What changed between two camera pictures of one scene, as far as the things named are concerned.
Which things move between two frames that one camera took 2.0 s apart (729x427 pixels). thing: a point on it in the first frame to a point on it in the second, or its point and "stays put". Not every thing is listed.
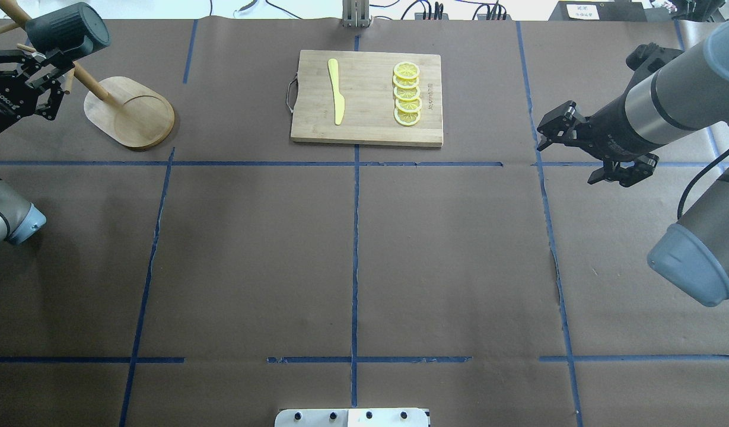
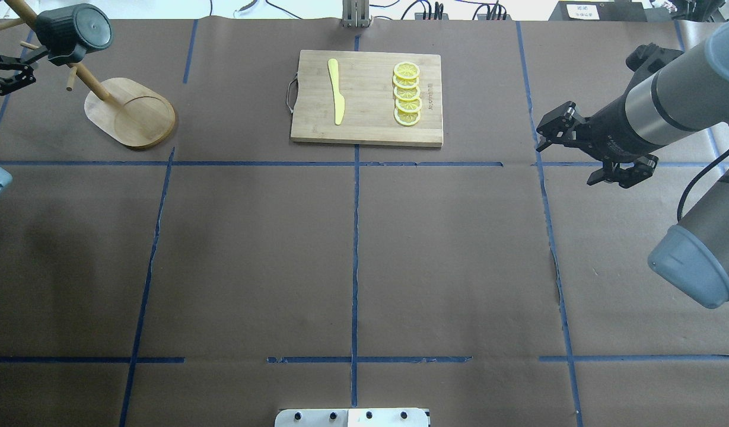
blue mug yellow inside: (73, 30) stays put
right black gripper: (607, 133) stays put
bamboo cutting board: (366, 82) stays put
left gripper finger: (54, 99) to (3, 85)
